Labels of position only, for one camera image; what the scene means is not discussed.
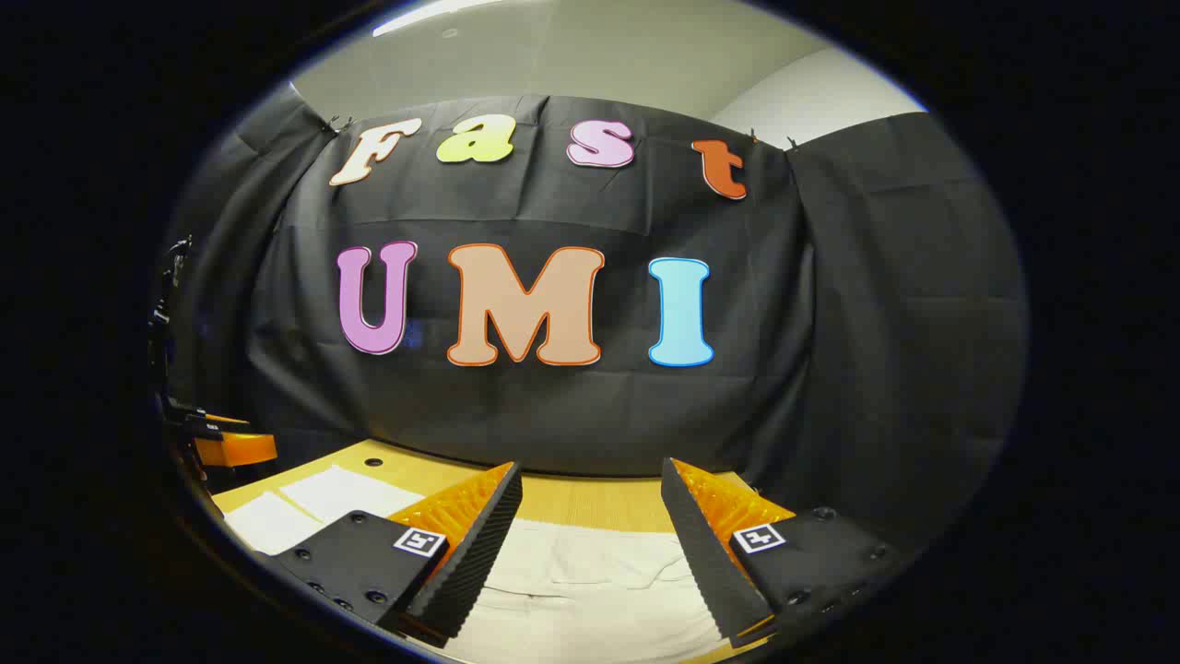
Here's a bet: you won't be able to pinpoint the white jeans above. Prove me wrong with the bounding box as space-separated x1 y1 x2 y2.
224 466 738 664

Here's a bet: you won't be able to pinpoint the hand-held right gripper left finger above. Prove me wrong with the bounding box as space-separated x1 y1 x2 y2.
277 463 524 645

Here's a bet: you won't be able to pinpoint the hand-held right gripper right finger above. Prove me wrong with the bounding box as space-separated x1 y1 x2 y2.
661 458 909 649

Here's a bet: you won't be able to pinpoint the black backdrop cloth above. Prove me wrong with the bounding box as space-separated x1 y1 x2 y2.
161 83 1029 554

